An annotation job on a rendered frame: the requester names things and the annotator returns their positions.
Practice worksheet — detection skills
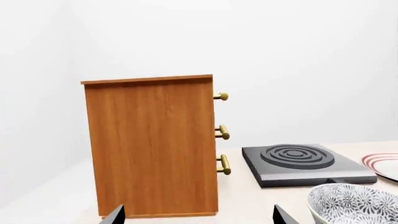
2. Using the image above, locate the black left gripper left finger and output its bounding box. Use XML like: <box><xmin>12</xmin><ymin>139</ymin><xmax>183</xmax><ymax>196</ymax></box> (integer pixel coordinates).
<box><xmin>98</xmin><ymin>204</ymin><xmax>126</xmax><ymax>224</ymax></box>

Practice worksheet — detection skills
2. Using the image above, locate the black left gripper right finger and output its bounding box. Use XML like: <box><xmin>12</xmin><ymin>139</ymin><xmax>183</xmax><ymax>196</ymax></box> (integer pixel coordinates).
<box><xmin>273</xmin><ymin>204</ymin><xmax>301</xmax><ymax>224</ymax></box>

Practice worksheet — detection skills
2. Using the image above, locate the black and white patterned bowl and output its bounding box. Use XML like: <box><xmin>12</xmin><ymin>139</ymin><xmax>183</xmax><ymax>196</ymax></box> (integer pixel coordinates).
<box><xmin>307</xmin><ymin>183</ymin><xmax>398</xmax><ymax>224</ymax></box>

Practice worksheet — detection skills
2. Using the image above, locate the wooden drawer cabinet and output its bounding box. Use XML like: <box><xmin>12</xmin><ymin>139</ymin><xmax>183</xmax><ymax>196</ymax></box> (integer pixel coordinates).
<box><xmin>80</xmin><ymin>74</ymin><xmax>219</xmax><ymax>220</ymax></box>

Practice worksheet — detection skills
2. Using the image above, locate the grey electric stove burner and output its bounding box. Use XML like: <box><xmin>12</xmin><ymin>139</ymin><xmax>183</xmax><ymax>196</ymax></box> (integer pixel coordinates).
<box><xmin>241</xmin><ymin>143</ymin><xmax>378</xmax><ymax>189</ymax></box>

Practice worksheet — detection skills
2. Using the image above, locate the white plate with red rings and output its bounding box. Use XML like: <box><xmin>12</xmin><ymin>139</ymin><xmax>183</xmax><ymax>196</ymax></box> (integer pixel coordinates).
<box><xmin>361</xmin><ymin>152</ymin><xmax>398</xmax><ymax>183</ymax></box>

